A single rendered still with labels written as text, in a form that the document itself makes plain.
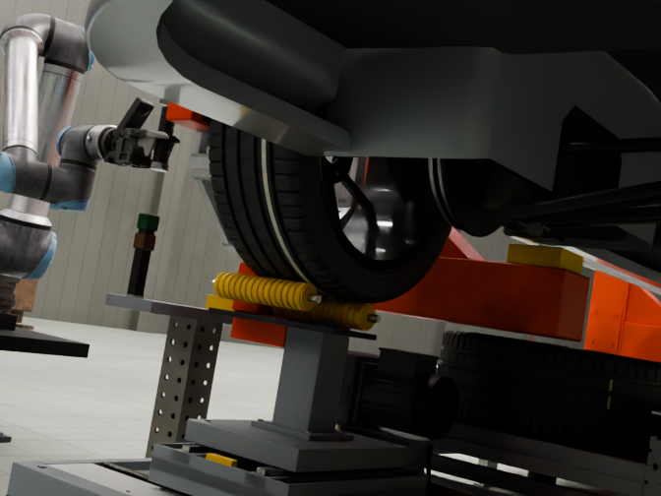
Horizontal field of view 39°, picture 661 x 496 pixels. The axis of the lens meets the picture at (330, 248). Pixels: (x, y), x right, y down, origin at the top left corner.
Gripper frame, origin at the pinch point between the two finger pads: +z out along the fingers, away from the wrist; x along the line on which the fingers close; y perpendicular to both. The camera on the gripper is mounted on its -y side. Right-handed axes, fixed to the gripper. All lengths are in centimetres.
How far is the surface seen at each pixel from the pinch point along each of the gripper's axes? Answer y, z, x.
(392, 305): 29, 28, -60
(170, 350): 50, -19, -30
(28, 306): 68, -571, -377
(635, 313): 11, 26, -254
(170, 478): 72, 27, 8
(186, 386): 58, -11, -30
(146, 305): 39.4, -9.5, -10.4
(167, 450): 67, 25, 8
